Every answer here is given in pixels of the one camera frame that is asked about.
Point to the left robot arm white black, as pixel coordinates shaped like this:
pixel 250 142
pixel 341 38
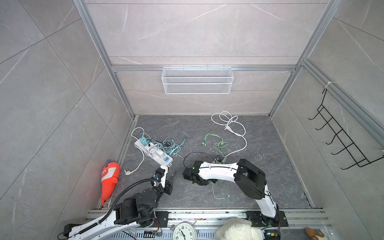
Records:
pixel 137 211

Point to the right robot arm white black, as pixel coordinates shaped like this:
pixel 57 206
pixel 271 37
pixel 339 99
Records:
pixel 250 179

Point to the black wire hook rack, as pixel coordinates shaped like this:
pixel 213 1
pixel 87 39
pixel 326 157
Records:
pixel 340 134

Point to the white plush toy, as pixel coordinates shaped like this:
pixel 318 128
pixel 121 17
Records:
pixel 238 229

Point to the white analog clock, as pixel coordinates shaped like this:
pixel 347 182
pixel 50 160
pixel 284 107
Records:
pixel 185 231

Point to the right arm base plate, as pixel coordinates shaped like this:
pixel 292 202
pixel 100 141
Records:
pixel 259 220

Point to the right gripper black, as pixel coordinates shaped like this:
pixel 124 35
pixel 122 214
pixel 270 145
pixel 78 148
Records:
pixel 213 181

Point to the white multicolour power strip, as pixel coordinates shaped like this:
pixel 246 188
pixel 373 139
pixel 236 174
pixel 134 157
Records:
pixel 155 152

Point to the brown plush toy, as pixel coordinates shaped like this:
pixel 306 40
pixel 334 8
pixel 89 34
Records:
pixel 315 235

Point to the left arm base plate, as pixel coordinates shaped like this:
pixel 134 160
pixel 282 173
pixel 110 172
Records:
pixel 162 217

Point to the white wire mesh basket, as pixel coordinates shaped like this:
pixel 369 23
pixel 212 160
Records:
pixel 197 80

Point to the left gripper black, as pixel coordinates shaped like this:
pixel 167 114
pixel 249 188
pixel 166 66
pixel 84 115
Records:
pixel 170 181

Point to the aluminium front rail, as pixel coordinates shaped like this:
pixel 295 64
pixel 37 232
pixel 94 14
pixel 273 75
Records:
pixel 206 221

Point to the red toy vacuum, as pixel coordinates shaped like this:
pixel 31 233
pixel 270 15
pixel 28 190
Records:
pixel 109 179

